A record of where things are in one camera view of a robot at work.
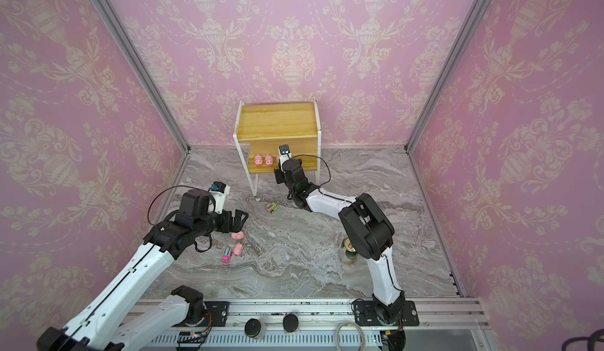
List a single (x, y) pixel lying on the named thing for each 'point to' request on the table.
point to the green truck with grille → (271, 207)
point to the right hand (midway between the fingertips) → (282, 159)
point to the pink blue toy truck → (226, 253)
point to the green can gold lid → (351, 252)
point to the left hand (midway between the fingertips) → (238, 214)
